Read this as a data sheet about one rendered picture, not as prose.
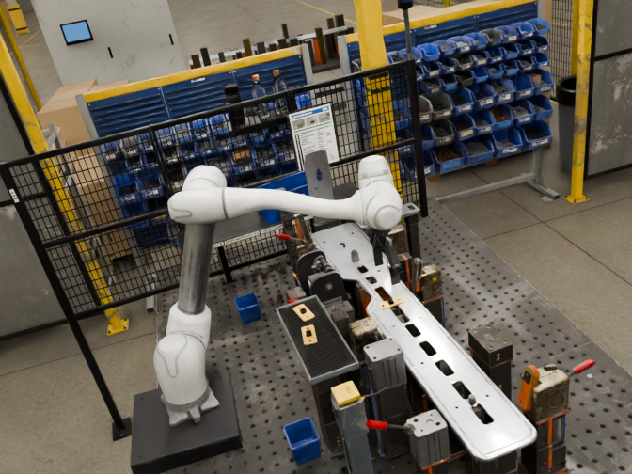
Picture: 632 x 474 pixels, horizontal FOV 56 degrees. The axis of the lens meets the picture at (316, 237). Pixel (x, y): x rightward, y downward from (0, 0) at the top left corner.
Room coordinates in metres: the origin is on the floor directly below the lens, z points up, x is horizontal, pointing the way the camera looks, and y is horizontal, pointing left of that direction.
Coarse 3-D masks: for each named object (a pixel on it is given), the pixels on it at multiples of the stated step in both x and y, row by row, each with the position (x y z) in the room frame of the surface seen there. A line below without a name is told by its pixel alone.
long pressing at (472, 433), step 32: (352, 224) 2.33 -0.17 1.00; (384, 256) 2.01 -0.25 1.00; (384, 288) 1.79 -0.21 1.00; (384, 320) 1.60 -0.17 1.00; (416, 320) 1.57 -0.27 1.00; (416, 352) 1.41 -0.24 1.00; (448, 352) 1.39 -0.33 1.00; (448, 384) 1.25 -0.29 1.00; (480, 384) 1.23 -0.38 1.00; (448, 416) 1.14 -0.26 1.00; (512, 416) 1.10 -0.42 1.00; (480, 448) 1.02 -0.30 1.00; (512, 448) 1.00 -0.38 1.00
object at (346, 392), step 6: (342, 384) 1.16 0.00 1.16; (348, 384) 1.16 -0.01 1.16; (336, 390) 1.14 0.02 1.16; (342, 390) 1.14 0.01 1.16; (348, 390) 1.13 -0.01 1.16; (354, 390) 1.13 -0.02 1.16; (336, 396) 1.12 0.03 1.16; (342, 396) 1.12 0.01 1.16; (348, 396) 1.11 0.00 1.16; (354, 396) 1.11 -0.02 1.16; (342, 402) 1.10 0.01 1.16; (348, 402) 1.10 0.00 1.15
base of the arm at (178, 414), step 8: (208, 384) 1.74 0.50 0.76; (208, 392) 1.65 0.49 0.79; (200, 400) 1.61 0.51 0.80; (208, 400) 1.62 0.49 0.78; (216, 400) 1.63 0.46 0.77; (168, 408) 1.62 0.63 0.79; (176, 408) 1.59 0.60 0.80; (184, 408) 1.58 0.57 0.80; (192, 408) 1.58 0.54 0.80; (200, 408) 1.59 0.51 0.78; (208, 408) 1.60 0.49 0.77; (176, 416) 1.57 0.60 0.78; (184, 416) 1.57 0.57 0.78; (192, 416) 1.55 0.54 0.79; (176, 424) 1.55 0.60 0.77
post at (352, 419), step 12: (360, 396) 1.13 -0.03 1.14; (336, 408) 1.11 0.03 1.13; (348, 408) 1.10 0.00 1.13; (360, 408) 1.11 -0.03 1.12; (336, 420) 1.15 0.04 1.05; (348, 420) 1.10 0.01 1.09; (360, 420) 1.10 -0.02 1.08; (348, 432) 1.10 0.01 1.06; (360, 432) 1.10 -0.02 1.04; (348, 444) 1.10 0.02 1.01; (360, 444) 1.11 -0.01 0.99; (348, 456) 1.11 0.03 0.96; (360, 456) 1.11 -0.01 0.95; (348, 468) 1.15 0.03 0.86; (360, 468) 1.11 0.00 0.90; (372, 468) 1.11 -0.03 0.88
